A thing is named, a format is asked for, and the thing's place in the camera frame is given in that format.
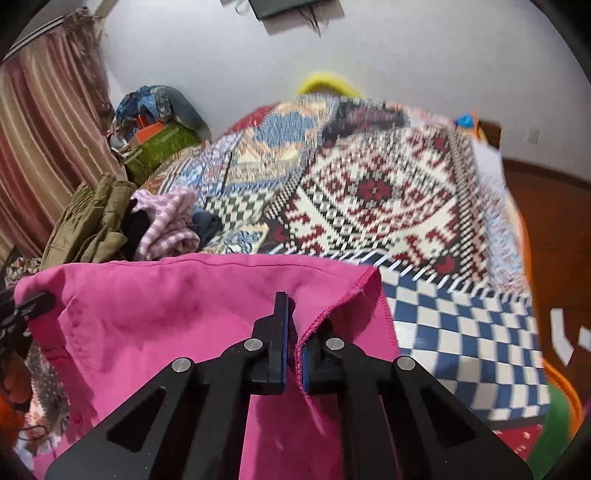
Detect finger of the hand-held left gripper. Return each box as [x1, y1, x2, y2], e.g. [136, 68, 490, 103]
[14, 292, 57, 320]

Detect blue and orange toy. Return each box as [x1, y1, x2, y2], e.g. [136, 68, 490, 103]
[454, 112, 482, 136]

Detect dark wall-mounted object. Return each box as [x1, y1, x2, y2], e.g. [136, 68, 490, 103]
[249, 0, 345, 22]

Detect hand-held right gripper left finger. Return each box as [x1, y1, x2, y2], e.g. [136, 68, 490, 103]
[44, 292, 296, 480]

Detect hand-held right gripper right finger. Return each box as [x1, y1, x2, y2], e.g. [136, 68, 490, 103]
[298, 323, 534, 480]

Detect pink pants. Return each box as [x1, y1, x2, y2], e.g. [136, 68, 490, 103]
[14, 253, 402, 480]

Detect wooden bed post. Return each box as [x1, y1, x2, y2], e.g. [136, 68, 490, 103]
[477, 119, 503, 149]

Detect olive green pants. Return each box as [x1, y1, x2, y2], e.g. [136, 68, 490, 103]
[41, 172, 139, 268]

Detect dark blue cloth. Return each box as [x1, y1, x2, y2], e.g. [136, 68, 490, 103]
[190, 210, 223, 248]

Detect green bag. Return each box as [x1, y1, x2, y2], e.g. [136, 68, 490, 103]
[122, 122, 202, 184]

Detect striped brown curtain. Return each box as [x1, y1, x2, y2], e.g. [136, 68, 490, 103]
[0, 14, 126, 264]

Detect pile of olive and pink clothes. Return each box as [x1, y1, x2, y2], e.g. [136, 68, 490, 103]
[130, 188, 200, 259]

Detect patterned patchwork blanket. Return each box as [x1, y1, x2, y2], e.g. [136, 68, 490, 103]
[9, 92, 555, 467]

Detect yellow plastic object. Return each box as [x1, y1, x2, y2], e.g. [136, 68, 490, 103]
[299, 70, 365, 99]

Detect blue patterned cloth bundle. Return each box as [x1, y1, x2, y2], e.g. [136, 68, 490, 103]
[115, 84, 212, 139]

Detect black cloth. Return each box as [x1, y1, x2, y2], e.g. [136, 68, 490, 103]
[121, 208, 151, 260]

